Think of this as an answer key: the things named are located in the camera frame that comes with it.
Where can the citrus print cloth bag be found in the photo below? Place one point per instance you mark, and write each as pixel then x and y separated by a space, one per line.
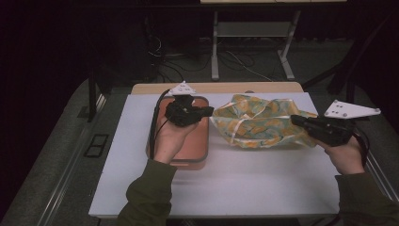
pixel 254 122

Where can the white metal stand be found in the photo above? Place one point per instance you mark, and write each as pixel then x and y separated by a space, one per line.
pixel 215 47

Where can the black metal stand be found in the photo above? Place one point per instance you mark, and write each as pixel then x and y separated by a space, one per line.
pixel 92 97

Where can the dark tripod stand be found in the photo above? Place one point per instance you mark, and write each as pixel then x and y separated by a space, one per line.
pixel 342 72

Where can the pink basket with grey rim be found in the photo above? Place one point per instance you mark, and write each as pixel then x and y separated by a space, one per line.
pixel 197 141

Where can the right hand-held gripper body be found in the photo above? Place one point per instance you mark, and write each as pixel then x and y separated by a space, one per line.
pixel 332 132

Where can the black floor socket frame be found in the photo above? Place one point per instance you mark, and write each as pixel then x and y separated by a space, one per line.
pixel 95 146

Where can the white table board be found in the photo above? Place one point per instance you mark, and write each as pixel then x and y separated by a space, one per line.
pixel 251 182

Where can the person's right hand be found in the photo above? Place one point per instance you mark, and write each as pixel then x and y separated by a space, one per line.
pixel 345 157

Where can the metal floor rail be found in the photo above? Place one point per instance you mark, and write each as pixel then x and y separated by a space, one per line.
pixel 381 179
pixel 67 175

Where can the person's left hand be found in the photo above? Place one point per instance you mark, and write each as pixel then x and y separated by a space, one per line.
pixel 171 139

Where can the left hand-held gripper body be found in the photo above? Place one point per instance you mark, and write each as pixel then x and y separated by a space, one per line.
pixel 182 114

